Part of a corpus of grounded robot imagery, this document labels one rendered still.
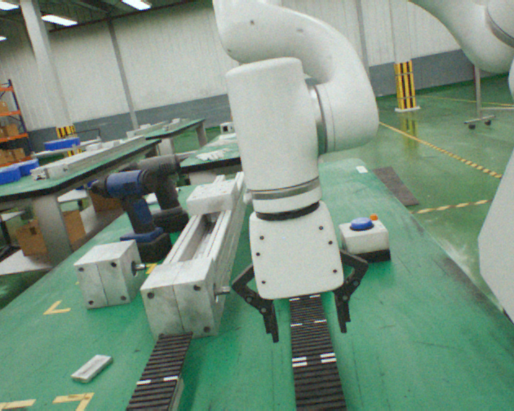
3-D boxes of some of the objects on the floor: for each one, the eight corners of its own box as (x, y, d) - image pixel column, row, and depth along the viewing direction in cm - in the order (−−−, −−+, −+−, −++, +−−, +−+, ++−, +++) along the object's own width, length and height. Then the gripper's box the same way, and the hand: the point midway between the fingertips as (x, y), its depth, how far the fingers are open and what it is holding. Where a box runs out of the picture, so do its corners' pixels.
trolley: (95, 217, 527) (71, 134, 503) (50, 225, 529) (25, 143, 505) (120, 196, 627) (101, 127, 603) (82, 203, 629) (62, 134, 605)
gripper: (355, 178, 53) (372, 307, 57) (216, 202, 54) (242, 325, 59) (367, 193, 46) (386, 338, 50) (207, 220, 47) (238, 360, 51)
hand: (307, 323), depth 54 cm, fingers open, 8 cm apart
